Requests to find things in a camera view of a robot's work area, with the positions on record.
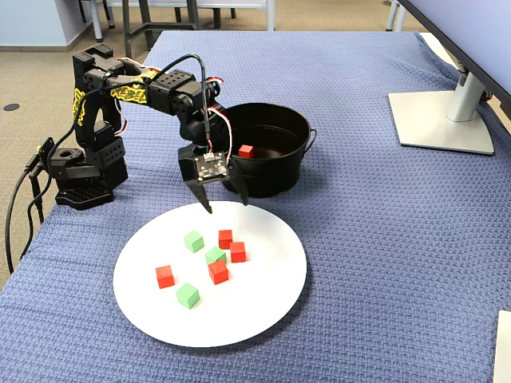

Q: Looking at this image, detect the black base cable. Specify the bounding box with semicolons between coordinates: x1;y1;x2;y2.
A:
3;159;41;276
19;167;47;260

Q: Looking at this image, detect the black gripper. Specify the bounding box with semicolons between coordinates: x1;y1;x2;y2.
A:
177;140;250;215

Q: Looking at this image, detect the blue woven cloth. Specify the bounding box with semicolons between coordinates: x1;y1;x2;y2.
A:
0;30;511;383

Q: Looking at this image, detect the camera circuit board on bracket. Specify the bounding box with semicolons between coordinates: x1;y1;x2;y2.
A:
192;151;232;185

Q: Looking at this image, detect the white flat object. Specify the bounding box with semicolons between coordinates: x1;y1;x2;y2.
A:
493;310;511;383

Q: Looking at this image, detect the dark grey metal frame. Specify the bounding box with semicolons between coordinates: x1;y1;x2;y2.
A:
121;0;200;60

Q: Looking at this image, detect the monitor with silver stand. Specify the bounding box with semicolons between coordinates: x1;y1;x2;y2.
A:
387;0;511;156

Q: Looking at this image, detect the black metal bucket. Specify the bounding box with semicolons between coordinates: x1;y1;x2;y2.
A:
217;102;319;199

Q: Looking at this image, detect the green cube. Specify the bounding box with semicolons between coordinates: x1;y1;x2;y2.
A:
183;230;205;254
175;282;200;310
204;246;228;266

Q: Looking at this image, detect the white round plate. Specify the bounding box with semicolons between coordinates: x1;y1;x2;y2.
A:
113;200;308;349

